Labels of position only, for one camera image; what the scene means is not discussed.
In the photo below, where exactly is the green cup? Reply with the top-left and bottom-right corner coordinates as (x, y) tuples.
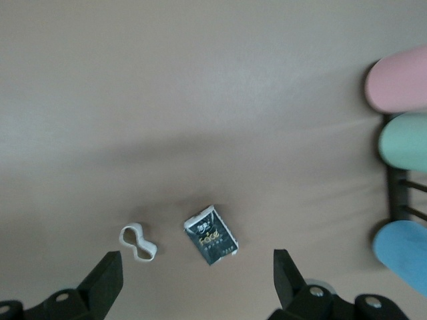
(378, 112), (427, 173)

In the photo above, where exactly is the pink cup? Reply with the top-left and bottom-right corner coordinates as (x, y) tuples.
(364, 45), (427, 114)

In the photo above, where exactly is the brown table cover sheet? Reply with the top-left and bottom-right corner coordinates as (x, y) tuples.
(0, 0), (427, 320)

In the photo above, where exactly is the black cup rack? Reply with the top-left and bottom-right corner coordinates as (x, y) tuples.
(383, 113), (427, 224)

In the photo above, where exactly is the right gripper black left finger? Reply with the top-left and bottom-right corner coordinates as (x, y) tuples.
(0, 250), (124, 320)

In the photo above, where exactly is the blue cup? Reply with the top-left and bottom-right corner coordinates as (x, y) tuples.
(372, 220), (427, 299)

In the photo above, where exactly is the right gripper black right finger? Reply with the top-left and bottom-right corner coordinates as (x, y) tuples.
(269, 249), (416, 320)

